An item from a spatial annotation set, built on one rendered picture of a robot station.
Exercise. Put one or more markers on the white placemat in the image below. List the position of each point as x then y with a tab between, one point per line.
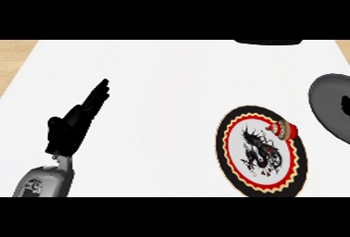
164	102

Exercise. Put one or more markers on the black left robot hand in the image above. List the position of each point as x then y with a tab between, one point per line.
72	126

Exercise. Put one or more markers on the black appliance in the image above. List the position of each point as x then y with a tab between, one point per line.
269	42

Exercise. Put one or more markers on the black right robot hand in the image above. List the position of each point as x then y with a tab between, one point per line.
346	105

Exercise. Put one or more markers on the grey pan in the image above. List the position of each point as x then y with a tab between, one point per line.
329	106

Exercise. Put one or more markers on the red cupcake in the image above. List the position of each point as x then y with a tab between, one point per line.
285	129

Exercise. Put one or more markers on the black red dragon plate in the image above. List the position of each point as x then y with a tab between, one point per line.
261	154

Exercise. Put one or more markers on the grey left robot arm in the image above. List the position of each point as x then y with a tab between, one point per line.
46	182

